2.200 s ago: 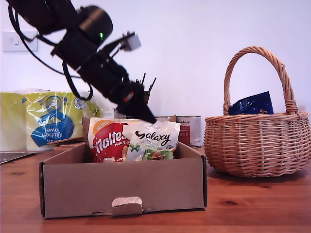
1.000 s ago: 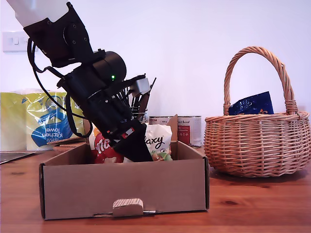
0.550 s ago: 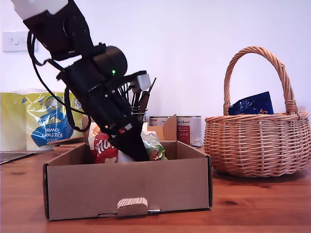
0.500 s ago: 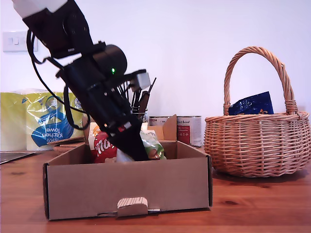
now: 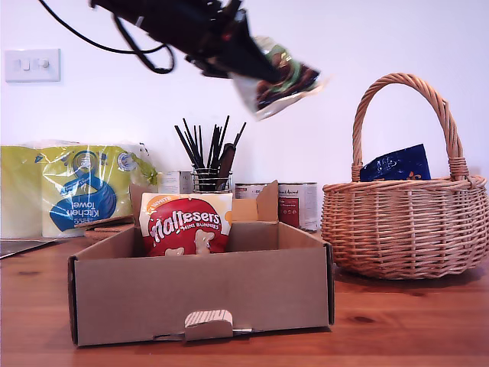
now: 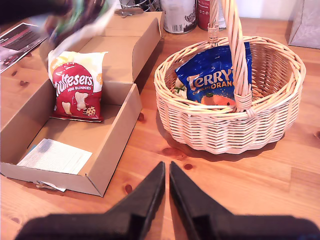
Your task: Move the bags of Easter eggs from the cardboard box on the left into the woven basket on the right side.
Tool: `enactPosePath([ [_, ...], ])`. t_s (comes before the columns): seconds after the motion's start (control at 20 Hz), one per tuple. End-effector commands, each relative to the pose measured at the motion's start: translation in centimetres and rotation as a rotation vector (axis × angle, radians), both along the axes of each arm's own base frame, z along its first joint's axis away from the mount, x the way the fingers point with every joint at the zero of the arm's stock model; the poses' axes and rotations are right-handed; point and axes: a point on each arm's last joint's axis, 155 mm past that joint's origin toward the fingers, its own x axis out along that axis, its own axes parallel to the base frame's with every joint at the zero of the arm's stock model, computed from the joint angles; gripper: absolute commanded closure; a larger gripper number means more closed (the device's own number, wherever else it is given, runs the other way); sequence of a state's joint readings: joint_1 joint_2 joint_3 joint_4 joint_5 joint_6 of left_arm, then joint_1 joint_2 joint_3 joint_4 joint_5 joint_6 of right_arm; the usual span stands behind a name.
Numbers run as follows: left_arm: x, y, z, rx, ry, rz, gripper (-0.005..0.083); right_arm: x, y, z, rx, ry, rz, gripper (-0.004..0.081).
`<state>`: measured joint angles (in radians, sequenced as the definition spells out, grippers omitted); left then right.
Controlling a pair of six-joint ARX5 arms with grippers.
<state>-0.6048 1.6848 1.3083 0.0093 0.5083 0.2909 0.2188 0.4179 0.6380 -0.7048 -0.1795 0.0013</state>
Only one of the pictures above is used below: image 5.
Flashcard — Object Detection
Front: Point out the white Galaxy mint egg bag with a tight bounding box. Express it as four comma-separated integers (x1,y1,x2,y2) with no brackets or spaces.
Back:
232,36,332,122

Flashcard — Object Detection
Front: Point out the white Maltesers mini bunnies bag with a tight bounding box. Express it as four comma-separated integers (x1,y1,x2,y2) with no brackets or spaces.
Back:
138,191,234,258

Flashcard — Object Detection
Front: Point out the blue Terry's chocolate egg bag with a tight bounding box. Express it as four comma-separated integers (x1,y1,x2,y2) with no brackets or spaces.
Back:
359,143,432,183

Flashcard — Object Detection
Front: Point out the brown cardboard box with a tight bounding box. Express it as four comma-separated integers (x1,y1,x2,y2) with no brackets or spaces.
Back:
67,179,336,347

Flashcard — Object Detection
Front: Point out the small white paper carton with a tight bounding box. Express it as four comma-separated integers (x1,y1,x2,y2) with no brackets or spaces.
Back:
158,171,192,194

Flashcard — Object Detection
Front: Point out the red label tin can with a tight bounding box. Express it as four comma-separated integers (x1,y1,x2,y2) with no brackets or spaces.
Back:
277,182,319,232

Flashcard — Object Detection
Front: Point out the kitchen towel roll pack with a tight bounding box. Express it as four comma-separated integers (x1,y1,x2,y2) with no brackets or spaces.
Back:
0,140,160,240

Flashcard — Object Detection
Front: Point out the flat cork coaster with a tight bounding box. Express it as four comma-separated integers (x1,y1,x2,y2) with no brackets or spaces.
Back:
74,215,134,229

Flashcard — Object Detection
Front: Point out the round cork mat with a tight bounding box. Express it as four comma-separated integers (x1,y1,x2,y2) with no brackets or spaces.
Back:
84,228,129,245

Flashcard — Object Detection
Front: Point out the dark flat sheet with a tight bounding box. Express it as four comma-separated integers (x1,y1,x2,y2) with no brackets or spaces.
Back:
0,239,58,261

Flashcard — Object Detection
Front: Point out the black cable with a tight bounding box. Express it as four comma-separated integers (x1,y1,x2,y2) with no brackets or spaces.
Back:
112,15,176,76
37,0,171,54

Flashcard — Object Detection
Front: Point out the brown wooden handle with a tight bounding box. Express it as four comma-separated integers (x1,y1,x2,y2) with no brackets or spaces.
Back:
218,143,237,180

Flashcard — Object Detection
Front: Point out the wire utensil holder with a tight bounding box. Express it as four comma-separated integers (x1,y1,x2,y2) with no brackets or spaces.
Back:
190,164,234,193

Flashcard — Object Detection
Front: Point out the white wall switch plate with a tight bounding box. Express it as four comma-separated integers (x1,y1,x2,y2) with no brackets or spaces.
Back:
5,48,61,83

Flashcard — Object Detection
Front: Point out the woven wicker basket with handle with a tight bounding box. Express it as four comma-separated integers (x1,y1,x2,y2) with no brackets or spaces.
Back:
320,72,489,281

